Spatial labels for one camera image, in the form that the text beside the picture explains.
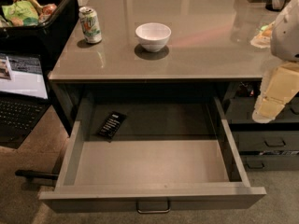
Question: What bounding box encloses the black plastic bin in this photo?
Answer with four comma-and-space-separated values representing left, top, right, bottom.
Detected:
0, 0, 80, 58

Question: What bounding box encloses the metal drawer handle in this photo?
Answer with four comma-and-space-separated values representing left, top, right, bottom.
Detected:
136, 200, 171, 215

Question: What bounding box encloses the white ceramic bowl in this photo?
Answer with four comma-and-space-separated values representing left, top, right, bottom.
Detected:
135, 22, 171, 52

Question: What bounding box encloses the black floor bar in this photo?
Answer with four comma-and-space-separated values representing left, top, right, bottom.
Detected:
15, 170, 58, 180

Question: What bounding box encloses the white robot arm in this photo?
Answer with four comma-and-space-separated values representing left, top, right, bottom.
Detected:
252, 0, 299, 123

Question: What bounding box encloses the open black laptop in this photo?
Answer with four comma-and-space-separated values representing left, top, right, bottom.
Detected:
0, 52, 50, 149

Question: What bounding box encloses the snack bowl on counter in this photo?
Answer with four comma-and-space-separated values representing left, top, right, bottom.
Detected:
250, 22, 275, 49

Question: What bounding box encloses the grey counter cabinet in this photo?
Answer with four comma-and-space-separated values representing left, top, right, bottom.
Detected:
50, 0, 281, 129

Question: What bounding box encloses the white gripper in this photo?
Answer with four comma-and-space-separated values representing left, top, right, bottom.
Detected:
252, 62, 299, 123

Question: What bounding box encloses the green snack bag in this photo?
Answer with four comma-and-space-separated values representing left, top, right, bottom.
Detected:
2, 0, 38, 27

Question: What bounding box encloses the open grey top drawer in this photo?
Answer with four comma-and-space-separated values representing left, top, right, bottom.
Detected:
39, 95, 266, 212

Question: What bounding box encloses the red snack pack in bin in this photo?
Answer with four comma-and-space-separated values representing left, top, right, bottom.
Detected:
39, 4, 57, 23

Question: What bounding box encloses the green white soda can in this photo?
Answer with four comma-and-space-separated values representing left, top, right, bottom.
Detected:
78, 6, 102, 44

